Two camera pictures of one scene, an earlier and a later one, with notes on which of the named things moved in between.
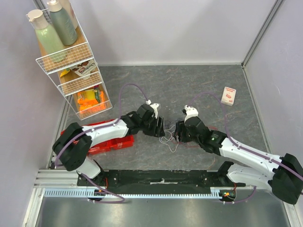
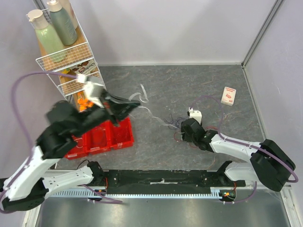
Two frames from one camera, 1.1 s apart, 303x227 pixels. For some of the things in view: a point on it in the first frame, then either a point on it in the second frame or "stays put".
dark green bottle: [62, 22] stays put
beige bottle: [66, 4] stays put
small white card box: [228, 96] stays put
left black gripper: [156, 131] to [120, 110]
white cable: [165, 144] to [143, 98]
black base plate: [162, 179] stays put
